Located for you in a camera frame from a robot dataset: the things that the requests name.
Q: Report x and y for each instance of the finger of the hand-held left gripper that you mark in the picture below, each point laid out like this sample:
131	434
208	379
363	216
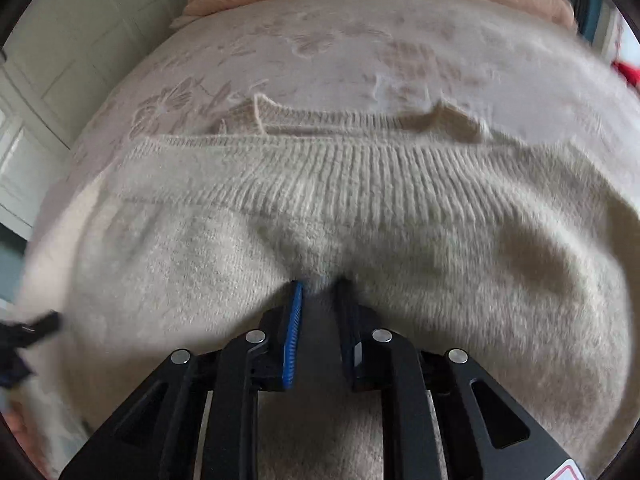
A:
42	325

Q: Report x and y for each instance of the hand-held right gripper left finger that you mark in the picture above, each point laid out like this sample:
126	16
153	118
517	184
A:
295	330

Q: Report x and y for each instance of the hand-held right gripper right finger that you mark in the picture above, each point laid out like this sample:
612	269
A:
347	330

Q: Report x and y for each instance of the cream sweater with black hearts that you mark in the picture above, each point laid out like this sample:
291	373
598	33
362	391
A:
450	260

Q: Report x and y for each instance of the pink floral blanket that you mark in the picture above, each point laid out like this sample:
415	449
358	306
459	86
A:
350	60

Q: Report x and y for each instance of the white wardrobe doors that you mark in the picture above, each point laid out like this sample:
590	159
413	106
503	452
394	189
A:
75	35

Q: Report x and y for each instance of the small red cloth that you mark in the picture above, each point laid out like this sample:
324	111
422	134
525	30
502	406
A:
629	72

